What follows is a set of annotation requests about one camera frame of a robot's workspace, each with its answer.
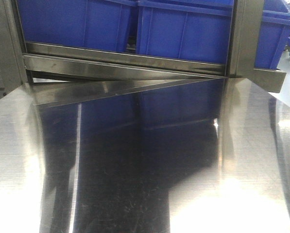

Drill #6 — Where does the right blue plastic bin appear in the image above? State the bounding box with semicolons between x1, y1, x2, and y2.
136;0;233;64

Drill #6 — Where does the left blue plastic bin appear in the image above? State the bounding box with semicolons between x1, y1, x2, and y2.
17;0;137;52

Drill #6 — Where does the far right blue bin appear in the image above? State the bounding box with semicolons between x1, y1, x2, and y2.
255;0;290;69

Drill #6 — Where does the blue plastic bin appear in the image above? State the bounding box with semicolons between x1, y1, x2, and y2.
136;0;233;64
17;0;137;52

